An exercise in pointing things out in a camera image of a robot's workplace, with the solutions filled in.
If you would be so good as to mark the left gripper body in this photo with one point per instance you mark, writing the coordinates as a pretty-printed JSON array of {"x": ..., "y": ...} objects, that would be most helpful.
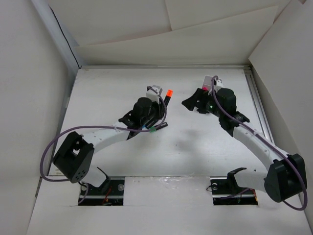
[{"x": 154, "y": 112}]

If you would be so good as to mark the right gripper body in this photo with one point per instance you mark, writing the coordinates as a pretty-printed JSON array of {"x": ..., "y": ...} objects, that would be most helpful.
[{"x": 212, "y": 106}]

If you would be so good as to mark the orange highlighter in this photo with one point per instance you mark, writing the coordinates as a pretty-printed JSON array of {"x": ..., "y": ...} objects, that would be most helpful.
[{"x": 168, "y": 97}]

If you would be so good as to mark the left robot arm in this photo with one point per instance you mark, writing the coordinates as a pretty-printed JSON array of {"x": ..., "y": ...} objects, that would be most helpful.
[{"x": 75, "y": 154}]

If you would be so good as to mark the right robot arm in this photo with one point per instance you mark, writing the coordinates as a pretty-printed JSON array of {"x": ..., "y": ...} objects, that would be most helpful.
[{"x": 286, "y": 174}]

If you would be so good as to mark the green highlighter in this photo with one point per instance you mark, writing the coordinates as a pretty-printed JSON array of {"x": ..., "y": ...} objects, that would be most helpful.
[{"x": 158, "y": 127}]

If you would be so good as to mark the white divided container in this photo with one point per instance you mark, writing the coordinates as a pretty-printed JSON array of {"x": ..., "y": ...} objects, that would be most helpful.
[{"x": 208, "y": 82}]

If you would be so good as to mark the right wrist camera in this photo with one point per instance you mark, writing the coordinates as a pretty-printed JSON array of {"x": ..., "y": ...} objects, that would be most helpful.
[{"x": 218, "y": 84}]

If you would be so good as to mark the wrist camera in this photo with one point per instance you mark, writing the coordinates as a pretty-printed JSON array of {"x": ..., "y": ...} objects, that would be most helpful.
[
  {"x": 153, "y": 93},
  {"x": 218, "y": 84}
]

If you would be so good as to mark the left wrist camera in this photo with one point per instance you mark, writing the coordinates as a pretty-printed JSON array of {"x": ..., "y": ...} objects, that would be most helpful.
[{"x": 153, "y": 93}]

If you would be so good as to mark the aluminium table rail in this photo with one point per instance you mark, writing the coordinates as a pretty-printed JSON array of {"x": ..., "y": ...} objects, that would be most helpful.
[{"x": 271, "y": 121}]

